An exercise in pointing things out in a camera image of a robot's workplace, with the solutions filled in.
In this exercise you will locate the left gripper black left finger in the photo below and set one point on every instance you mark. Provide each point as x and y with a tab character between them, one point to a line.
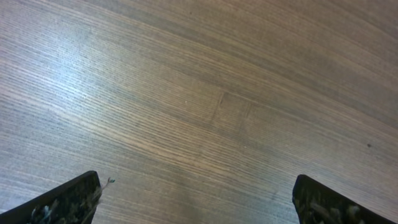
74	201

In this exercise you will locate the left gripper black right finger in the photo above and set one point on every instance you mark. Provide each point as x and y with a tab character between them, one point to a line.
316	203

